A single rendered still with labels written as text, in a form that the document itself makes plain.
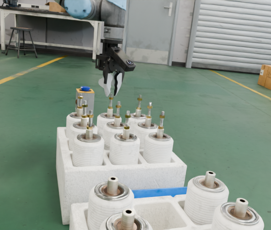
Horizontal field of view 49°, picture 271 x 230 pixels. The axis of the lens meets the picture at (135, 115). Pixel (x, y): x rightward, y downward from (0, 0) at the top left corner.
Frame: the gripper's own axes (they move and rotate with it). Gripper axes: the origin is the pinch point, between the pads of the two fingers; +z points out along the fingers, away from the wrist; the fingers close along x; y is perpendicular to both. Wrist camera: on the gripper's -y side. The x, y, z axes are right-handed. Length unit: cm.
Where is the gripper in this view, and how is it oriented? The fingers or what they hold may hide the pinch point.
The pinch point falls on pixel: (112, 93)
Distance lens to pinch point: 113.9
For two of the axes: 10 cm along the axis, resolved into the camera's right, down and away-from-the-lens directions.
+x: -6.9, 1.3, -7.1
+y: -7.1, -2.6, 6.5
